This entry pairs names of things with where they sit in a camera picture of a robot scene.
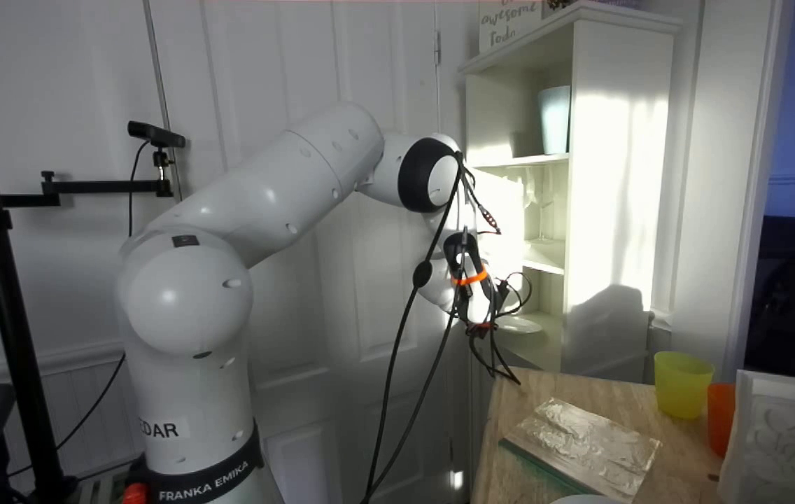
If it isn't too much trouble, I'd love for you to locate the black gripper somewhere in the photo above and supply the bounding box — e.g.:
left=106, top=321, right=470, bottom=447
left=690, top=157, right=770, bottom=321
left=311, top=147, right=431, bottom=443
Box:
left=442, top=228, right=521, bottom=329

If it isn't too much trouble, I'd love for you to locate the white open shelf cupboard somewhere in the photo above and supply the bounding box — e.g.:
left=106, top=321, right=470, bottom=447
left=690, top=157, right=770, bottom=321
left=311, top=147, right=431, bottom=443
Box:
left=456, top=0, right=687, bottom=374

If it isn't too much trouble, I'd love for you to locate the large white plate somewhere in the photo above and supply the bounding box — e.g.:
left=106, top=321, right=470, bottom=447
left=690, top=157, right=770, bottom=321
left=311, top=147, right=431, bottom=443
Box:
left=549, top=490, right=626, bottom=504

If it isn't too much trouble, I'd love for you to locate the clear plastic packaging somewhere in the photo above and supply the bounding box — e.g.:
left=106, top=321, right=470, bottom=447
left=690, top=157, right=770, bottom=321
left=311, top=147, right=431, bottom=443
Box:
left=500, top=395, right=663, bottom=504

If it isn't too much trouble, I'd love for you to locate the green plastic strip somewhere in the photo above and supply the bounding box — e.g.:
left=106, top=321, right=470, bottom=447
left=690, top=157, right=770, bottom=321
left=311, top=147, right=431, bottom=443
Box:
left=494, top=433, right=598, bottom=504

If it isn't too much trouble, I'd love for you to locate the pale teal cup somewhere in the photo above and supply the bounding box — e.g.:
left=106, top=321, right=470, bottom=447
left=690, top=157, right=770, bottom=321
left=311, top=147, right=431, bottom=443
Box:
left=535, top=83, right=574, bottom=160

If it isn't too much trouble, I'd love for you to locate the yellow green plastic cup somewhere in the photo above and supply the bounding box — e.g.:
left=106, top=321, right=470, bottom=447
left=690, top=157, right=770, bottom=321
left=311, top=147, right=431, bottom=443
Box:
left=654, top=349, right=718, bottom=423

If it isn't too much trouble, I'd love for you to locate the orange plastic cup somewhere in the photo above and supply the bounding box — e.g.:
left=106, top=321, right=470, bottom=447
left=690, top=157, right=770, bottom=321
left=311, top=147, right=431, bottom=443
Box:
left=705, top=380, right=739, bottom=458

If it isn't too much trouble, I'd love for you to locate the white sign with script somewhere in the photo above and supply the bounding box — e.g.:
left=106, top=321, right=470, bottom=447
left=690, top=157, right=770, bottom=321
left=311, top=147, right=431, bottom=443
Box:
left=476, top=0, right=546, bottom=52

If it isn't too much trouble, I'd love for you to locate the white panelled door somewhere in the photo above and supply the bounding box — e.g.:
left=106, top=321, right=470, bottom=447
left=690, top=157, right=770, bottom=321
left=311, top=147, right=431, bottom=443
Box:
left=150, top=0, right=476, bottom=504

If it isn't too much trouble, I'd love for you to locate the red stop button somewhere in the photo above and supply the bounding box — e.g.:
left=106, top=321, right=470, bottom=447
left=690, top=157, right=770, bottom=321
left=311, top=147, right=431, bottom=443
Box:
left=119, top=479, right=155, bottom=504

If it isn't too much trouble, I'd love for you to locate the black cable bundle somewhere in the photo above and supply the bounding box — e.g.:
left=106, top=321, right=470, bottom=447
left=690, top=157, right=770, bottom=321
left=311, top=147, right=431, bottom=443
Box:
left=358, top=157, right=535, bottom=504

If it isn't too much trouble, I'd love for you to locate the black camera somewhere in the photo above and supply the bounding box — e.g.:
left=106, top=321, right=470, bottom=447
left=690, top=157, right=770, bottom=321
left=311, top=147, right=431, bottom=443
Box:
left=126, top=118, right=192, bottom=151

